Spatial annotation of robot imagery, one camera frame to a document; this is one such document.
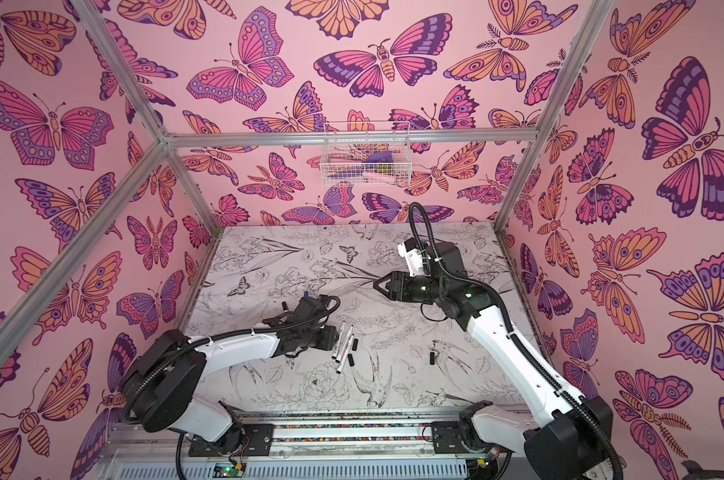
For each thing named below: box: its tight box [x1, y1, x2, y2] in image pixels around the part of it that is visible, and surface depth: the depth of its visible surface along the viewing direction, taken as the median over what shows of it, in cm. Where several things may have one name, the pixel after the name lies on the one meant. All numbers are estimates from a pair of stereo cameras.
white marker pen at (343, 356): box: [336, 334, 354, 374], surface depth 89 cm
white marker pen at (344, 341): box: [335, 324, 354, 363], surface depth 91 cm
